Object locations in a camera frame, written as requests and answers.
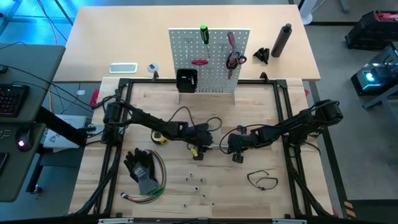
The black equipment case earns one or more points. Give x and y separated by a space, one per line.
370 28

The black aluminium table frame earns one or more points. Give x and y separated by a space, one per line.
264 82

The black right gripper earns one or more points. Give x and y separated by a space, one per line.
239 143

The grey round disc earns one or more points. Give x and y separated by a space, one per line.
152 68

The black cylinder bottle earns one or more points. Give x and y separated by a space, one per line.
281 40

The silver combination wrench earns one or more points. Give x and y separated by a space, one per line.
219 145

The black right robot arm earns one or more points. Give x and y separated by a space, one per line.
295 124

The black-framed safety glasses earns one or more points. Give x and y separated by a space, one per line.
263 188

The black angled bar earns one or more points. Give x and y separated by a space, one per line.
62 126

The black grey work glove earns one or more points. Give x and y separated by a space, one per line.
141 171

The black backlit keyboard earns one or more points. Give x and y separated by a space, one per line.
11 99

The yellow black tape measure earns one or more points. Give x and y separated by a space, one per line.
157 138

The black plastic pegboard bin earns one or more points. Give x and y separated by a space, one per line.
183 87

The green black screwdriver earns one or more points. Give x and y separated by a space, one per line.
204 34

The white smartphone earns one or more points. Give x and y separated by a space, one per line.
123 68

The black table clamp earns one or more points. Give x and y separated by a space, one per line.
264 76
155 76

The tall chrome deep socket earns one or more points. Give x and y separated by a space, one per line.
196 188

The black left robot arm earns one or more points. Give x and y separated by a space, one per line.
149 121

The blue red scissors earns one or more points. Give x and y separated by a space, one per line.
233 60

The light wooden desk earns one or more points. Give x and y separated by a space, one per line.
124 37

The computer tower with RGB lights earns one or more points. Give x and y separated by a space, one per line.
373 74

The white round stand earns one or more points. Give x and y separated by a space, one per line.
309 12

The long chrome deep socket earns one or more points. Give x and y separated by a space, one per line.
192 80

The grey side desk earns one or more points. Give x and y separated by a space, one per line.
37 68

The long metal pegboard hook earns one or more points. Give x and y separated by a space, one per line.
186 46

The white printed sheet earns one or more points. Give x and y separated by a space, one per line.
71 121

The white metal pegboard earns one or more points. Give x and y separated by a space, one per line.
217 40

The black wedge-shaped part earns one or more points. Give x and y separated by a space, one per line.
262 55

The black computer mouse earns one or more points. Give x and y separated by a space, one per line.
24 140

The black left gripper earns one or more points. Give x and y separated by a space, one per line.
199 135

